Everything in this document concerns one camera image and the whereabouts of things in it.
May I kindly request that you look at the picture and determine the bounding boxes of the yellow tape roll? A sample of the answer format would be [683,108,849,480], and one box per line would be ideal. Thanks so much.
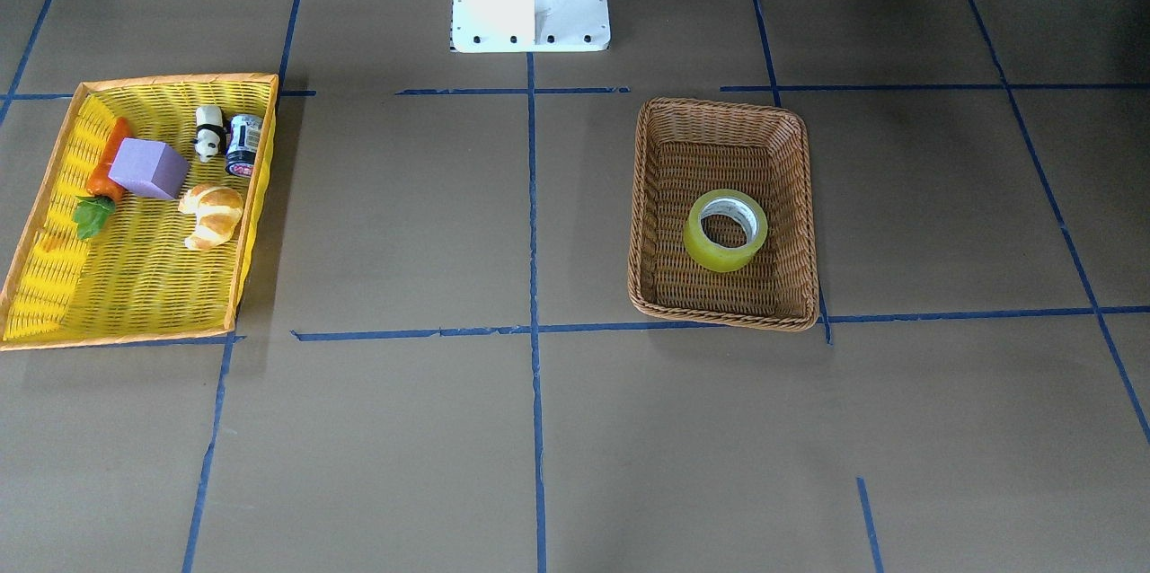
[682,189,769,273]

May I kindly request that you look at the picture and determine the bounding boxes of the brown wicker basket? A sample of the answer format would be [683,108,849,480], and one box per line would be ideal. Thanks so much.
[628,97,820,331]

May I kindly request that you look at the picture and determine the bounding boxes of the yellow woven basket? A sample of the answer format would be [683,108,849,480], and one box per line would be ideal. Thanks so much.
[3,72,279,349]

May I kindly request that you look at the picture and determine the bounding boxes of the small printed can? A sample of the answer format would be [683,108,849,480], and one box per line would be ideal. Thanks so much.
[225,113,263,179]

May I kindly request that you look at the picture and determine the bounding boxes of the toy croissant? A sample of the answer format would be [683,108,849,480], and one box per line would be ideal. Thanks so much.
[177,182,245,252]

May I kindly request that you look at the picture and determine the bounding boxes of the purple foam block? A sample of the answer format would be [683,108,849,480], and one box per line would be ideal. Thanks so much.
[108,137,190,200]

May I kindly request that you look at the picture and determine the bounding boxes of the toy carrot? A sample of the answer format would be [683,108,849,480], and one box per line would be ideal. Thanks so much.
[72,119,131,239]

